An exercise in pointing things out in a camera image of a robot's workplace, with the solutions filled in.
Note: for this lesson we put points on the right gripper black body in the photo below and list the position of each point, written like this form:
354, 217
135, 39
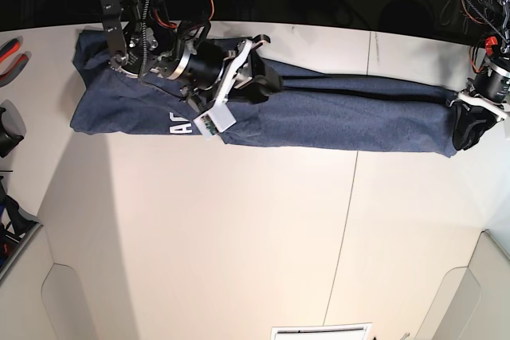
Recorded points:
201, 65

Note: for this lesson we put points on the black round object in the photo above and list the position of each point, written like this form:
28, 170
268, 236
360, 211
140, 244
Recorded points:
13, 129

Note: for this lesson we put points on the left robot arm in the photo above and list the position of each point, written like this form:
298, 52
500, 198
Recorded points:
495, 15

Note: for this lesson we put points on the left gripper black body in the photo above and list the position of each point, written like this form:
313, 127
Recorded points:
488, 89

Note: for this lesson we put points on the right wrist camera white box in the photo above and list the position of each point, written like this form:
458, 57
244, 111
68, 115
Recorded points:
216, 120

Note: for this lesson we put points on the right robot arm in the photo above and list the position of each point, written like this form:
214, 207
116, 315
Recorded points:
142, 39

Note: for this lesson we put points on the blue grey t-shirt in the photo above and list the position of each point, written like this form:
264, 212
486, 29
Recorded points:
344, 112

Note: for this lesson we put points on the red handled pliers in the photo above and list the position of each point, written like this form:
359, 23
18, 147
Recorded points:
11, 50

